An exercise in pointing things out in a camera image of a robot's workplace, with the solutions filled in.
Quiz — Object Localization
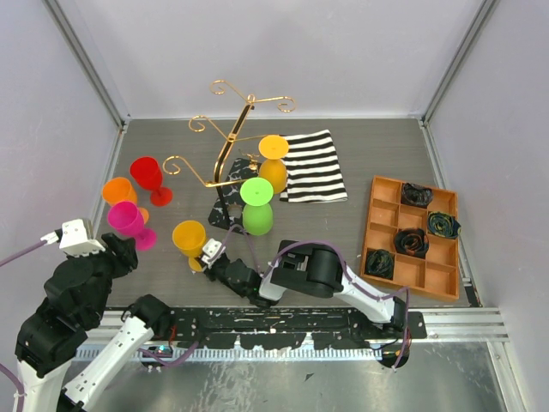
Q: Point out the yellow wine glass cluster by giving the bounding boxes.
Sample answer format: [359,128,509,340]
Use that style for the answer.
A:
[172,220,207,272]

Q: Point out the gold wine glass rack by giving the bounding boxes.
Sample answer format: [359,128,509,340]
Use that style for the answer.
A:
[162,79,297,233]

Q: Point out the green plastic wine glass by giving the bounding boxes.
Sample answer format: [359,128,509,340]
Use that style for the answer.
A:
[240,177,274,236]

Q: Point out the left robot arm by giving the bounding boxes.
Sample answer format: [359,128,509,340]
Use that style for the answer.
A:
[14,233,173,411]

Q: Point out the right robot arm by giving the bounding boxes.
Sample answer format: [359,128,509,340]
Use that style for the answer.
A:
[197,239,407,338]

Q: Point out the pink plastic wine glass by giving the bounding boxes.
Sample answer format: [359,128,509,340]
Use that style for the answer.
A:
[107,201,157,251]

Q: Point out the orange plastic wine glass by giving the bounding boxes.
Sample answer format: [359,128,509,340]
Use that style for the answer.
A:
[102,177,149,224]

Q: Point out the red plastic wine glass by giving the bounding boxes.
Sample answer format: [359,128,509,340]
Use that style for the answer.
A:
[130,156,172,207]

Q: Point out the black white striped cloth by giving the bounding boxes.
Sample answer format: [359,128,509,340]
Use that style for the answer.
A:
[280,130,348,203]

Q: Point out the rolled dark sock bottom left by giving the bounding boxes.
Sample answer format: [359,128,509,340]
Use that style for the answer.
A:
[365,249,395,280]

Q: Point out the rolled dark sock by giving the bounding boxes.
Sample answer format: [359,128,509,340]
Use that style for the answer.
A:
[365,249,395,280]
[394,228,430,258]
[427,211,462,239]
[401,183,434,209]

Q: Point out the rolled dark sock middle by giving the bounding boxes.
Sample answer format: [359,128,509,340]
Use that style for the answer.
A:
[394,228,430,258]

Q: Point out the rolled dark sock top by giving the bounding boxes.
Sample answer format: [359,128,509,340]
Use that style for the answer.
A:
[401,183,434,209]

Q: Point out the rolled dark sock right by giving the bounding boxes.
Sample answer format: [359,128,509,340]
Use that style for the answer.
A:
[427,211,462,239]

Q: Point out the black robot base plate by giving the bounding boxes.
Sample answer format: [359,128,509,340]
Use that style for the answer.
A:
[154,307,404,350]

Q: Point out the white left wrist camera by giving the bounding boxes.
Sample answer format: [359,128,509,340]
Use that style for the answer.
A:
[40,219,106,258]

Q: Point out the aluminium frame rail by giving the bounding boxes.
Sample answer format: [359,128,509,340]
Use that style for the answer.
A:
[38,306,511,374]

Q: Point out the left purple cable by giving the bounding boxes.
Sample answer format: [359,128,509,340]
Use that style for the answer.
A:
[0,233,61,412]

